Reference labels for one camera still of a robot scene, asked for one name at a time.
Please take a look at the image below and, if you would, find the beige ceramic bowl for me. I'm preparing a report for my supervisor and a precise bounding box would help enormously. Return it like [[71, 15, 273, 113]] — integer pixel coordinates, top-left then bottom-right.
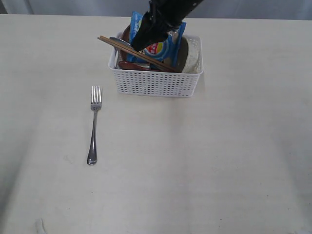
[[176, 36, 189, 73]]

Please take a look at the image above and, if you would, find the brown wooden chopstick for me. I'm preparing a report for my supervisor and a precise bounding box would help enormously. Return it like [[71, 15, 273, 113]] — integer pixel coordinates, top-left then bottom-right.
[[99, 35, 177, 72], [97, 37, 171, 72]]

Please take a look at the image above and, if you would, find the red-brown wooden spoon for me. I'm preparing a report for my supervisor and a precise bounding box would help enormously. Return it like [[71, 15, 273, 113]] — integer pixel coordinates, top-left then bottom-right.
[[118, 61, 150, 71]]

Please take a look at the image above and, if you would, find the silver table knife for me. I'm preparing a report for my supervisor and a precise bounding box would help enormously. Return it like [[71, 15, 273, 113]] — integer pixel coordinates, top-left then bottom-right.
[[109, 37, 131, 47]]

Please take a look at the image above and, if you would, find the white perforated plastic basket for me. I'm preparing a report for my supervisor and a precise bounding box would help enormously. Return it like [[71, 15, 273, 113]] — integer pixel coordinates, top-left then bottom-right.
[[108, 34, 204, 98]]

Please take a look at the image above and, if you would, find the silver fork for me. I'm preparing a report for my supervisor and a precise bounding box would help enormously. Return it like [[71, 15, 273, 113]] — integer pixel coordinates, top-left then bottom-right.
[[87, 86, 102, 165]]

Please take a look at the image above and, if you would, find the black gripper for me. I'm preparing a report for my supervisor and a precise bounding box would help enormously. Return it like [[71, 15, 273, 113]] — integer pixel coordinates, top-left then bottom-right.
[[131, 0, 203, 51]]

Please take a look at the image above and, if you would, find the brown wooden plate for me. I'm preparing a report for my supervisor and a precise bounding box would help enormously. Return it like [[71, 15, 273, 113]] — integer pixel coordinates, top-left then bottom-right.
[[120, 25, 130, 61]]

